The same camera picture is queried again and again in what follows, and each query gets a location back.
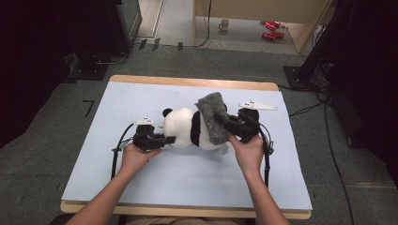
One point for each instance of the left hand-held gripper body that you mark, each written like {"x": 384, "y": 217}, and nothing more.
{"x": 147, "y": 137}

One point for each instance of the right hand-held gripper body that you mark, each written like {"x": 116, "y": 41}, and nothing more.
{"x": 247, "y": 125}

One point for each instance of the panda plush toy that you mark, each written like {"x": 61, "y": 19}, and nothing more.
{"x": 184, "y": 128}

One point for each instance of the grey fluffy cloth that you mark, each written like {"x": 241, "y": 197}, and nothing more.
{"x": 212, "y": 115}

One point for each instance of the person's left hand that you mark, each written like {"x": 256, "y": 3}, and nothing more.
{"x": 137, "y": 159}

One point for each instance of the person's right hand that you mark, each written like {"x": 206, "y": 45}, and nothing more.
{"x": 248, "y": 154}

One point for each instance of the light blue table mat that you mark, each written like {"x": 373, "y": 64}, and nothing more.
{"x": 187, "y": 181}

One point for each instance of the black stand base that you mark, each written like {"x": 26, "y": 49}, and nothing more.
{"x": 89, "y": 72}
{"x": 300, "y": 78}

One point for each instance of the black tape strip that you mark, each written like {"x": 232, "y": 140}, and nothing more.
{"x": 156, "y": 44}
{"x": 142, "y": 44}
{"x": 180, "y": 46}

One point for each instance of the red can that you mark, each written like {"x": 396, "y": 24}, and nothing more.
{"x": 279, "y": 35}
{"x": 277, "y": 23}
{"x": 270, "y": 26}
{"x": 268, "y": 36}

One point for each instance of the beige mug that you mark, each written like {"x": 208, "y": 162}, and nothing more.
{"x": 223, "y": 25}

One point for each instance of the wooden shelf unit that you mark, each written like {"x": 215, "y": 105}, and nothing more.
{"x": 256, "y": 9}

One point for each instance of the dark cabinet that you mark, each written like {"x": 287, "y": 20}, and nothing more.
{"x": 125, "y": 25}

